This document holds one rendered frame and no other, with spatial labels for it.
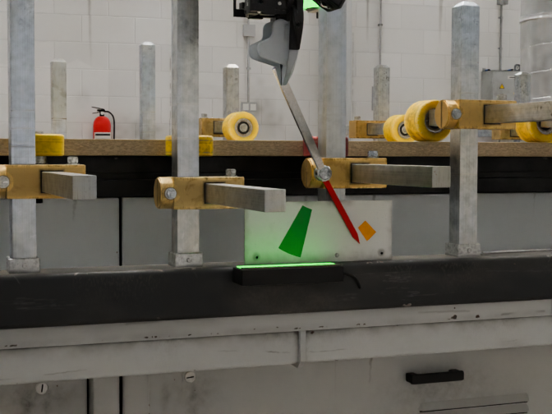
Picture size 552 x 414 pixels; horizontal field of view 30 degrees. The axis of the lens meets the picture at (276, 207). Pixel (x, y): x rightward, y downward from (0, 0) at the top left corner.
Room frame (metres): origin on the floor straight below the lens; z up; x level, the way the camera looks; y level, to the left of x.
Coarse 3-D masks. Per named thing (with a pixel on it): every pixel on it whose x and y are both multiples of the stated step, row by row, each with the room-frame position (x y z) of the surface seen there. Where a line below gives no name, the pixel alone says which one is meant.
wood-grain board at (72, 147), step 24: (0, 144) 1.67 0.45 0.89; (72, 144) 1.71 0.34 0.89; (96, 144) 1.73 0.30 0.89; (120, 144) 1.74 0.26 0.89; (144, 144) 1.75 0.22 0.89; (216, 144) 1.80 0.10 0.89; (240, 144) 1.81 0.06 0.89; (264, 144) 1.83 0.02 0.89; (288, 144) 1.85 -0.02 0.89; (360, 144) 1.90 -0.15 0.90; (384, 144) 1.91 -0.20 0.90; (408, 144) 1.93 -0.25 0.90; (432, 144) 1.95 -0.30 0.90; (480, 144) 1.98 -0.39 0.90; (504, 144) 2.00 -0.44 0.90; (528, 144) 2.02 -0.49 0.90
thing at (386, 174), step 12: (360, 168) 1.66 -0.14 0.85; (372, 168) 1.62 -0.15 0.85; (384, 168) 1.58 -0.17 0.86; (396, 168) 1.54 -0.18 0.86; (408, 168) 1.50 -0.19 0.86; (420, 168) 1.47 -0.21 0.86; (432, 168) 1.44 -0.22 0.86; (444, 168) 1.44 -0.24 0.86; (360, 180) 1.66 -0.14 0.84; (372, 180) 1.62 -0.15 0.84; (384, 180) 1.58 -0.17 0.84; (396, 180) 1.54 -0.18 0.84; (408, 180) 1.50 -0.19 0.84; (420, 180) 1.47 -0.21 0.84; (432, 180) 1.44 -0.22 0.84; (444, 180) 1.44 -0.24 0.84
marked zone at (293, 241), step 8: (304, 208) 1.66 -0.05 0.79; (304, 216) 1.66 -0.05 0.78; (296, 224) 1.65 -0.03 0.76; (304, 224) 1.66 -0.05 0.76; (288, 232) 1.65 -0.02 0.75; (296, 232) 1.65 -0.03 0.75; (304, 232) 1.66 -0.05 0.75; (288, 240) 1.65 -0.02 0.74; (296, 240) 1.65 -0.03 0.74; (304, 240) 1.66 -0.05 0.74; (280, 248) 1.65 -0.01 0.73; (288, 248) 1.65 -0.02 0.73; (296, 248) 1.65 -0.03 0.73
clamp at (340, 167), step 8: (304, 160) 1.70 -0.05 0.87; (312, 160) 1.68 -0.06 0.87; (328, 160) 1.67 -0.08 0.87; (336, 160) 1.68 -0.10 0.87; (344, 160) 1.68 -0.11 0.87; (352, 160) 1.69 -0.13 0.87; (360, 160) 1.69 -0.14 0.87; (368, 160) 1.70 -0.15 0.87; (376, 160) 1.70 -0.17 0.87; (384, 160) 1.71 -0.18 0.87; (304, 168) 1.70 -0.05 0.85; (312, 168) 1.67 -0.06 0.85; (336, 168) 1.68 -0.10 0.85; (344, 168) 1.68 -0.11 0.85; (304, 176) 1.70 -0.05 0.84; (312, 176) 1.67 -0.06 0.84; (336, 176) 1.68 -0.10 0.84; (344, 176) 1.68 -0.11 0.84; (304, 184) 1.70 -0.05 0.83; (312, 184) 1.67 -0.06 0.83; (320, 184) 1.68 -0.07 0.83; (336, 184) 1.68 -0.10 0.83; (344, 184) 1.68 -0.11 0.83; (352, 184) 1.69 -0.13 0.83; (360, 184) 1.69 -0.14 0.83; (368, 184) 1.70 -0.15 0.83; (376, 184) 1.70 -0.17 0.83
